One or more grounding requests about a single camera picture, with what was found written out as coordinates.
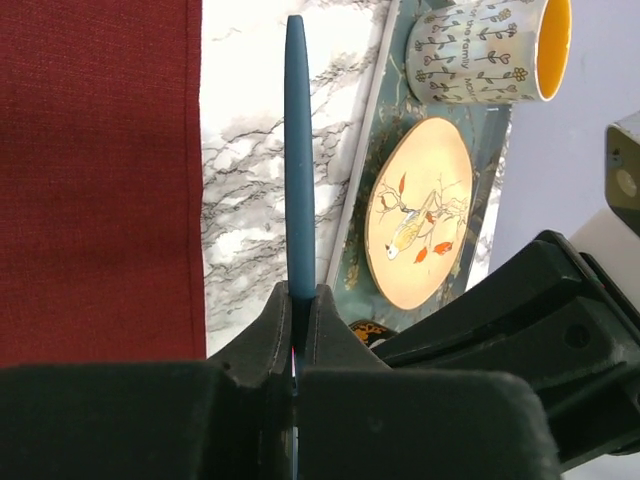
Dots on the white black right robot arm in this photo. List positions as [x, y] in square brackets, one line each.
[616, 249]

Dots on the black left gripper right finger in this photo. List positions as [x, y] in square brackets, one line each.
[359, 419]

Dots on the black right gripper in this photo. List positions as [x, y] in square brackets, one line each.
[553, 317]

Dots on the dark red cloth napkin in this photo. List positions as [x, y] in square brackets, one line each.
[101, 181]

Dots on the white floral mug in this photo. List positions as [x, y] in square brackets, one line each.
[486, 52]

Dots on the red and black cup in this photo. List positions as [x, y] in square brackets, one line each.
[371, 333]

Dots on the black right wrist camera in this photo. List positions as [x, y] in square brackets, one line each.
[622, 177]

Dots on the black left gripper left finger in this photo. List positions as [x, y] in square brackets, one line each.
[226, 417]

